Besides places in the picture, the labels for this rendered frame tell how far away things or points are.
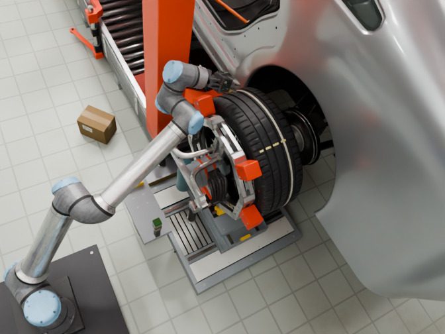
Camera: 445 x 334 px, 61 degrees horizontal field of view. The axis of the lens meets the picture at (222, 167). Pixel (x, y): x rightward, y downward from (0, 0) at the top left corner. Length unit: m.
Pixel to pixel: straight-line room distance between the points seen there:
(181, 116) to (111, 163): 1.45
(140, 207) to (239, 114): 0.87
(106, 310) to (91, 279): 0.19
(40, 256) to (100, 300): 0.52
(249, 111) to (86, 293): 1.33
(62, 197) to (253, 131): 0.84
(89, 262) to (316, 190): 1.73
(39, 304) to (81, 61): 2.12
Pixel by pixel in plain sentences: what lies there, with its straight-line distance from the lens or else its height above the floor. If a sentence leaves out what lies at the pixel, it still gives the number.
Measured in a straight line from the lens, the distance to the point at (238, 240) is 2.56.
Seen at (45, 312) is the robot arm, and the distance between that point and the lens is 2.01.
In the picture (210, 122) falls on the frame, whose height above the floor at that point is 1.12.
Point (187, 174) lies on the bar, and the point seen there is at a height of 0.98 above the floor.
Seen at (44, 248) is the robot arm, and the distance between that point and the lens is 1.88.
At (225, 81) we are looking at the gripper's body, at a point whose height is 1.32.
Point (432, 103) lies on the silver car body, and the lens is 1.40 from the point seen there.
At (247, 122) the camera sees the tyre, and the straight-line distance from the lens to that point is 1.71.
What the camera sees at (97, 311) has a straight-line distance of 2.29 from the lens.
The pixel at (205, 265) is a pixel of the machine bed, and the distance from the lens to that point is 2.56.
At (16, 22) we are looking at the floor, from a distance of 3.93.
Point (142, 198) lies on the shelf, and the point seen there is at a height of 0.45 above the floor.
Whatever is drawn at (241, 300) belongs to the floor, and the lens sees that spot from 2.63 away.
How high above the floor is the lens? 2.54
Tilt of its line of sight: 60 degrees down
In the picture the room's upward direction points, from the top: 18 degrees clockwise
